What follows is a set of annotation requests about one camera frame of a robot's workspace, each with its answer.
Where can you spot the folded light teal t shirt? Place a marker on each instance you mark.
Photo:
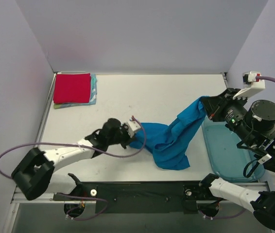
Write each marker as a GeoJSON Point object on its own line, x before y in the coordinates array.
{"type": "Point", "coordinates": [92, 99]}

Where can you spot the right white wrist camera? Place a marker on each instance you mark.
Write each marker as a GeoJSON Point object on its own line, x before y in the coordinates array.
{"type": "Point", "coordinates": [252, 85]}

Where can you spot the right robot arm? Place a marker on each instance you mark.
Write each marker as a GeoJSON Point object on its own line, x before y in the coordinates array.
{"type": "Point", "coordinates": [256, 129]}

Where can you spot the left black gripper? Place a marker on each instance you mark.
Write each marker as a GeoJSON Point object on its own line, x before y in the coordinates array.
{"type": "Point", "coordinates": [124, 137]}

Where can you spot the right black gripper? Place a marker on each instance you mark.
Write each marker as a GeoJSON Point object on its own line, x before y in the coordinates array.
{"type": "Point", "coordinates": [218, 107]}

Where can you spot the folded red t shirt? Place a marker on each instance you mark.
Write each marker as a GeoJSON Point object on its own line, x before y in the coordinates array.
{"type": "Point", "coordinates": [72, 88]}

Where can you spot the blue t shirt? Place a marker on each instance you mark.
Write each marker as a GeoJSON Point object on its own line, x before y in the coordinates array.
{"type": "Point", "coordinates": [168, 143]}

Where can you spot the translucent blue plastic bin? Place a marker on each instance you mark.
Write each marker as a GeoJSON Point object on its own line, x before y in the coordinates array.
{"type": "Point", "coordinates": [227, 161]}

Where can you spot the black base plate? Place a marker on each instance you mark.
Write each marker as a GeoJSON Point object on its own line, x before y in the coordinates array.
{"type": "Point", "coordinates": [145, 197]}

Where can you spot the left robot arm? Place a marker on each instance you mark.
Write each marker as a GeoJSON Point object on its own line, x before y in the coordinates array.
{"type": "Point", "coordinates": [34, 172]}

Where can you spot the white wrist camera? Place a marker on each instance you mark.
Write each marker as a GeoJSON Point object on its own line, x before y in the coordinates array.
{"type": "Point", "coordinates": [252, 85]}
{"type": "Point", "coordinates": [132, 126]}

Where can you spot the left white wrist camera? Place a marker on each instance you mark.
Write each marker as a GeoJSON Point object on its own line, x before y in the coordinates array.
{"type": "Point", "coordinates": [132, 126]}

